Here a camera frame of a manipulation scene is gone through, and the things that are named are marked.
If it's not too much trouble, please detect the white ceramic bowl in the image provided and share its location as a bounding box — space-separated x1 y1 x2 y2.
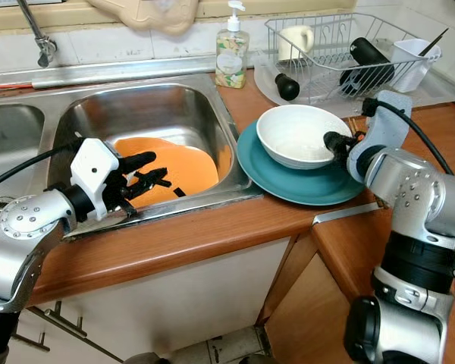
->
256 105 353 169

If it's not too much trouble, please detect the orange plate with black stripes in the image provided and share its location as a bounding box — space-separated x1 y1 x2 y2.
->
112 136 221 207

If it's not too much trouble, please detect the stainless steel double sink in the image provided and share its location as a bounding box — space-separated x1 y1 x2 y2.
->
0 72 262 236

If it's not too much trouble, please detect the metal counter joint strip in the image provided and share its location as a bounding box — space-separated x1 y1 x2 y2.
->
312 203 365 226

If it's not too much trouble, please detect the teal dinner plate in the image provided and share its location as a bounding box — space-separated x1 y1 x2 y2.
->
237 120 365 207

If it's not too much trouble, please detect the small black round bottle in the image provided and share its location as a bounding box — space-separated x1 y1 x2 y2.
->
275 72 301 102

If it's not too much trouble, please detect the large black bottle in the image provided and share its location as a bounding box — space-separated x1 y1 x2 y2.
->
340 36 397 96

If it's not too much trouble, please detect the white utensil cup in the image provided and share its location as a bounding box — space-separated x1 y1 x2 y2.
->
391 38 442 93

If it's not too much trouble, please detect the cream mug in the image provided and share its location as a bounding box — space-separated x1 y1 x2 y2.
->
278 25 315 61

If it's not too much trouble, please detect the white cabinet door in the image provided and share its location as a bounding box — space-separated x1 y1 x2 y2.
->
23 237 293 364

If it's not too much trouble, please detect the black utensil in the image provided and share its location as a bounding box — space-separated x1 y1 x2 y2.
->
419 29 450 58

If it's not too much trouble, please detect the clear soap pump bottle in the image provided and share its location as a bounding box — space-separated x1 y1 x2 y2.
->
215 0 251 89

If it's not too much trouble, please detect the beige cloth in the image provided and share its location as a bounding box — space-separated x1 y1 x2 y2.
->
87 0 199 35

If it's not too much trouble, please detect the chrome faucet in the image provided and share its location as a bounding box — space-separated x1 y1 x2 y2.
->
17 0 58 69

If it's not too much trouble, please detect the brown wooden cabinet door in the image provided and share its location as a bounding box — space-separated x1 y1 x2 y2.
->
262 254 372 364

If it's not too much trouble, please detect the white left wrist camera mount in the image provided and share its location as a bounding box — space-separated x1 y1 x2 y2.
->
70 139 118 221

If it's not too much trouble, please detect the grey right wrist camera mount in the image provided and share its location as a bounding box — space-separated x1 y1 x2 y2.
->
347 91 414 183

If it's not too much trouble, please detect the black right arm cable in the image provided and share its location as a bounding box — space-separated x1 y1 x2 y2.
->
362 97 455 357

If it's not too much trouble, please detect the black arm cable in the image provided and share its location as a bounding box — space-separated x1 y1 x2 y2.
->
362 97 455 357
0 140 86 194

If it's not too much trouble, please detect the wire dish rack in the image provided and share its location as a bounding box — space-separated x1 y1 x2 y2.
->
264 11 444 105

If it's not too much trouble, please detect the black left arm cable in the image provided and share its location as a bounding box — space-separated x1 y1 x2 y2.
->
0 140 86 194

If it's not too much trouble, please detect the metal cabinet handle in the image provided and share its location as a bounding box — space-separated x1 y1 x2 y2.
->
44 301 103 363

